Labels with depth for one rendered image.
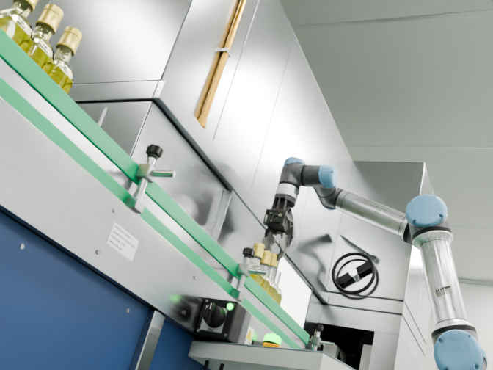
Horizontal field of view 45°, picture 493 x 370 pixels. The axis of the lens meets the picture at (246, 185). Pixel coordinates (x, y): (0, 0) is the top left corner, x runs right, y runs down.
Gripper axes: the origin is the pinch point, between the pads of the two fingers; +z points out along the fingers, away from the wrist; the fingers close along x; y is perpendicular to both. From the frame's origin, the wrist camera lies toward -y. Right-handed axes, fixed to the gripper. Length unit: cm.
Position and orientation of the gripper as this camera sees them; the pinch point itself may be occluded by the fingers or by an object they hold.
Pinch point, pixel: (274, 257)
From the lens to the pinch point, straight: 197.4
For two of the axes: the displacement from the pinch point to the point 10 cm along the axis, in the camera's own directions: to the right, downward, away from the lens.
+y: -3.7, -4.9, -7.9
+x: 8.9, 0.4, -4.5
